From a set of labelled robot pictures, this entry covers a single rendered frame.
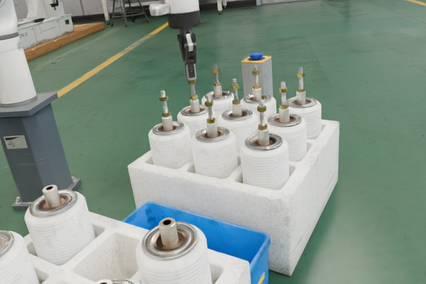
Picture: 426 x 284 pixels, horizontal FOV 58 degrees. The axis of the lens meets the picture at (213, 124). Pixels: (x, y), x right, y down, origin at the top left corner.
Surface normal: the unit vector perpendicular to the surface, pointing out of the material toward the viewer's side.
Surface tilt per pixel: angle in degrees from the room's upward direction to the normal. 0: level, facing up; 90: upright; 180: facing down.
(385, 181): 0
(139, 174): 90
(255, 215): 90
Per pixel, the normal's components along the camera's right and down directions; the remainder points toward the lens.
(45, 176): 0.61, 0.25
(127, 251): -0.49, 0.38
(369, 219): -0.10, -0.92
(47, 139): 0.99, -0.04
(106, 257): 0.87, 0.11
